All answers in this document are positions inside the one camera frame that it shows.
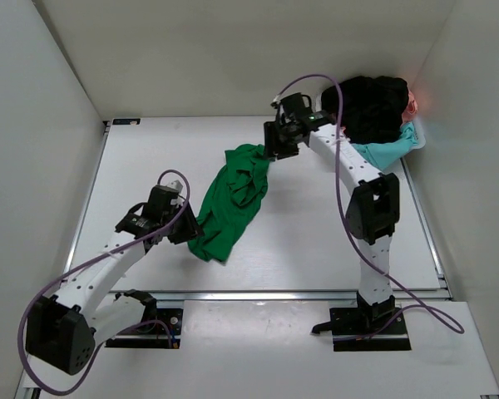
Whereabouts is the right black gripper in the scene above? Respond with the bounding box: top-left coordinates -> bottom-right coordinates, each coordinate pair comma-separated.
264,121 -> 302,162

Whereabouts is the green t shirt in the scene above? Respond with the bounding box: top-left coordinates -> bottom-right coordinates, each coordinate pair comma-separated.
188,144 -> 270,263

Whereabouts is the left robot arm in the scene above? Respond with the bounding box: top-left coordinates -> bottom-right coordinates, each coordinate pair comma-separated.
21,180 -> 203,375

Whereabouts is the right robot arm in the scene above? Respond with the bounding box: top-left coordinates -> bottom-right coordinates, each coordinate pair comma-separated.
264,93 -> 400,336

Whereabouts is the black t shirt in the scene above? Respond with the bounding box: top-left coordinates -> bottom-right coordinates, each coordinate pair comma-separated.
339,76 -> 408,145

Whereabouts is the teal t shirt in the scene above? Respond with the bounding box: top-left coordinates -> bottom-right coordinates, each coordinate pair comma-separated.
352,121 -> 418,170

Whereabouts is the pink t shirt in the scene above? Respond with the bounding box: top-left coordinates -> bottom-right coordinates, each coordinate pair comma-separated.
402,90 -> 418,120

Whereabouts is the white plastic basket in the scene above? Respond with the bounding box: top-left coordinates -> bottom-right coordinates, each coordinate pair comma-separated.
411,117 -> 427,150

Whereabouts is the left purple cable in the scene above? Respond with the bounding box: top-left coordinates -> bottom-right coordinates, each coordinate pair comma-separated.
17,169 -> 191,395

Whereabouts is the purple cable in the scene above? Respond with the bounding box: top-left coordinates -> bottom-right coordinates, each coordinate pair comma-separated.
274,73 -> 466,335
17,169 -> 191,395

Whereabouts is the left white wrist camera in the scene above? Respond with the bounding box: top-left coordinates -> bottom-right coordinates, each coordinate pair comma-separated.
167,180 -> 184,195

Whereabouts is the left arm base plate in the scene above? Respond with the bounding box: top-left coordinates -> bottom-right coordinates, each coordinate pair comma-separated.
105,302 -> 184,350

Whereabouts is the aluminium table rail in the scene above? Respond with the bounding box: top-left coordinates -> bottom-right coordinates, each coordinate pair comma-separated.
57,290 -> 371,302

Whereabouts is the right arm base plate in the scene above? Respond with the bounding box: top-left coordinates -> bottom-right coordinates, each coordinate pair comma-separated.
311,293 -> 412,352

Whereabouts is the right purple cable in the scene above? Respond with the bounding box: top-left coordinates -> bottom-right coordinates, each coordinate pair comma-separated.
274,73 -> 466,335

